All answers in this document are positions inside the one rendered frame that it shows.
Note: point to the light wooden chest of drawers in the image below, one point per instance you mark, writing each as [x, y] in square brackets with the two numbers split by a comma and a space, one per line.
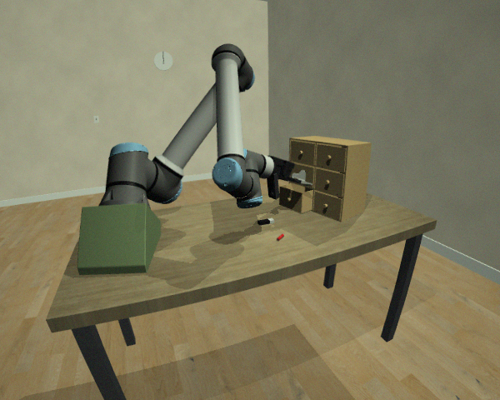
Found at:
[355, 177]

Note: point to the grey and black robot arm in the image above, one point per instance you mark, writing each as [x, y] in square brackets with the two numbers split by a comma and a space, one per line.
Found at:
[129, 166]

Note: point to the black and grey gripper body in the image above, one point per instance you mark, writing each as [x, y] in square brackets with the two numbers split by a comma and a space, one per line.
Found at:
[282, 168]

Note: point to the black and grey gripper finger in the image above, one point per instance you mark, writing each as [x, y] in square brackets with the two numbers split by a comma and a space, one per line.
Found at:
[301, 178]

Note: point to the brown wooden drawer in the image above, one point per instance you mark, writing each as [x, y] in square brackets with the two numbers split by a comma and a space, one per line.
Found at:
[309, 172]
[327, 205]
[331, 156]
[307, 149]
[334, 181]
[301, 198]

